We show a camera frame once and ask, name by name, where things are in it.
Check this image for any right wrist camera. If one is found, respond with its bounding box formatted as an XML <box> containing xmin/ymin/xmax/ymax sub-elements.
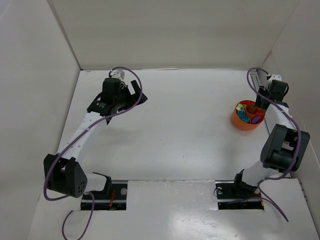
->
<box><xmin>266</xmin><ymin>74</ymin><xmax>282</xmax><ymax>82</ymax></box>

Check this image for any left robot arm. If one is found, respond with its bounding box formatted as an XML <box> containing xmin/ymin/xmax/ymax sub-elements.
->
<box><xmin>43</xmin><ymin>75</ymin><xmax>148</xmax><ymax>198</ymax></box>

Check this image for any brown long lego brick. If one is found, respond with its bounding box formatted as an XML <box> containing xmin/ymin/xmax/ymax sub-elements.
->
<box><xmin>246</xmin><ymin>103</ymin><xmax>258</xmax><ymax>115</ymax></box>

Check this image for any orange divided round container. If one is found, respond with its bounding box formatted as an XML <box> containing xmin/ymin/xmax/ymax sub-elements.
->
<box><xmin>230</xmin><ymin>100</ymin><xmax>265</xmax><ymax>131</ymax></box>

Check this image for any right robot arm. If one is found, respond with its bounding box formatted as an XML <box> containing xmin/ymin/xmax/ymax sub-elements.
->
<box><xmin>231</xmin><ymin>75</ymin><xmax>310</xmax><ymax>192</ymax></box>

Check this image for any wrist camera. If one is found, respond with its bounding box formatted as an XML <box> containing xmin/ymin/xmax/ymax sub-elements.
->
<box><xmin>108</xmin><ymin>69</ymin><xmax>125</xmax><ymax>81</ymax></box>
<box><xmin>266</xmin><ymin>74</ymin><xmax>282</xmax><ymax>82</ymax></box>

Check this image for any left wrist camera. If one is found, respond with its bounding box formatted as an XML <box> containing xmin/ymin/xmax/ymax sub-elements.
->
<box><xmin>108</xmin><ymin>69</ymin><xmax>125</xmax><ymax>81</ymax></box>

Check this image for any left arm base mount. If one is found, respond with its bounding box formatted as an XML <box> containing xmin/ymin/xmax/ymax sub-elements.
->
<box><xmin>80</xmin><ymin>172</ymin><xmax>128</xmax><ymax>211</ymax></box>

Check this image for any pale green small lego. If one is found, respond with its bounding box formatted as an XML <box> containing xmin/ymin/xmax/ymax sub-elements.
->
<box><xmin>236</xmin><ymin>103</ymin><xmax>243</xmax><ymax>110</ymax></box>

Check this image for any aluminium rail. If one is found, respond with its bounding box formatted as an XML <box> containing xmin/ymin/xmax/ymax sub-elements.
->
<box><xmin>246</xmin><ymin>67</ymin><xmax>310</xmax><ymax>187</ymax></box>

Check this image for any purple printed lego brick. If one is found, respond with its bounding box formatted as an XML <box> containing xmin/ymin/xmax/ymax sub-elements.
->
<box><xmin>251</xmin><ymin>115</ymin><xmax>262</xmax><ymax>125</ymax></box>

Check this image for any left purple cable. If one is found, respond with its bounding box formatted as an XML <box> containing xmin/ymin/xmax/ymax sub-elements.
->
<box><xmin>43</xmin><ymin>66</ymin><xmax>143</xmax><ymax>240</ymax></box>

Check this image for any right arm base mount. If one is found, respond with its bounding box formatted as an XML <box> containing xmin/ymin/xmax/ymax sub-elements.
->
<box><xmin>213</xmin><ymin>170</ymin><xmax>264</xmax><ymax>210</ymax></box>

